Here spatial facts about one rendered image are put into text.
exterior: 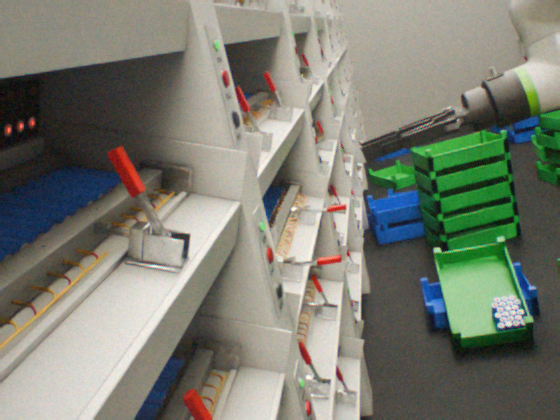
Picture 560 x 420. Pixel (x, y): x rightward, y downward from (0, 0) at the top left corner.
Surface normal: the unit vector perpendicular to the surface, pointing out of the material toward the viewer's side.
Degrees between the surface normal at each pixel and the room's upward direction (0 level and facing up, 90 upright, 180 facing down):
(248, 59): 90
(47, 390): 21
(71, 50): 111
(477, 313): 28
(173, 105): 90
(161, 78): 90
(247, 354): 90
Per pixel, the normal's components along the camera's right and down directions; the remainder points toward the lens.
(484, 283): -0.26, -0.70
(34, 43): 0.98, 0.17
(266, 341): -0.13, 0.28
